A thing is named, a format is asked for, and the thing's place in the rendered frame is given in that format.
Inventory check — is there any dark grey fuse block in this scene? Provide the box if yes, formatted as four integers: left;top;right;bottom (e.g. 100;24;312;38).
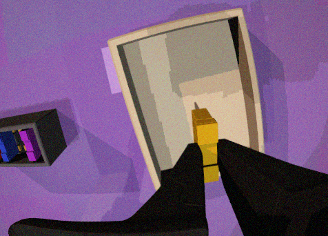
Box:
0;109;67;168

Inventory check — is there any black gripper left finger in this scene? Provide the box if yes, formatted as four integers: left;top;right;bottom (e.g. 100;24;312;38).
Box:
8;143;209;236

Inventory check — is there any beige rectangular tray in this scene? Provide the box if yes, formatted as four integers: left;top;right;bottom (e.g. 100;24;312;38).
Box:
108;8;265;190

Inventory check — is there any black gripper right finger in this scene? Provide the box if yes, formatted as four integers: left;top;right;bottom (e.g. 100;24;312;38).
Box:
217;139;328;236

